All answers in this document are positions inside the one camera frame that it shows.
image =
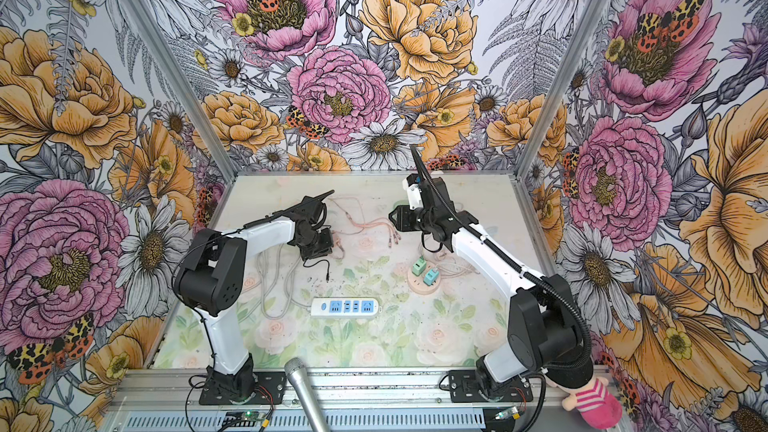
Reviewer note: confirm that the teal USB charger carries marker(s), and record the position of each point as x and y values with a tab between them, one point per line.
431	277

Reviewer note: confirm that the pink round power socket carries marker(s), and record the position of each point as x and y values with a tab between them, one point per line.
417	286

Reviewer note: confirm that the pink plush toy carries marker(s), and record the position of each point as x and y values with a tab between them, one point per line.
597	406

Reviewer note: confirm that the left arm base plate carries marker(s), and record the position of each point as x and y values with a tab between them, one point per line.
260	388

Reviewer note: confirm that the green USB charger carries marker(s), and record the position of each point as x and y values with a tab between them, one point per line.
419	266

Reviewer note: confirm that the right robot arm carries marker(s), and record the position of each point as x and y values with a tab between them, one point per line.
545	333

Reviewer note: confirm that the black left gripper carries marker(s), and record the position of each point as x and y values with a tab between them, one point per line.
325	248

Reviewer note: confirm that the silver microphone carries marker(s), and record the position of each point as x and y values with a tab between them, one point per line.
297	375

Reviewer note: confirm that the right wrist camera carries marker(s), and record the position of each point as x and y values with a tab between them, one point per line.
412	186

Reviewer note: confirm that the aluminium front rail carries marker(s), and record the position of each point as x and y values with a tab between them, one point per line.
339	399

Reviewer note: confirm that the white blue power strip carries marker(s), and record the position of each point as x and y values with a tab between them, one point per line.
344	308

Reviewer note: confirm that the small green circuit board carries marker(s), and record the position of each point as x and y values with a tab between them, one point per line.
248	418

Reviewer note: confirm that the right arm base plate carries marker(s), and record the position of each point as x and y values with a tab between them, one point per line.
472	386

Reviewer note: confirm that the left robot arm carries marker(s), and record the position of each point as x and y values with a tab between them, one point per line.
210	281

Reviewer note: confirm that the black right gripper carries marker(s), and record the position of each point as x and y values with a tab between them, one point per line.
403	220

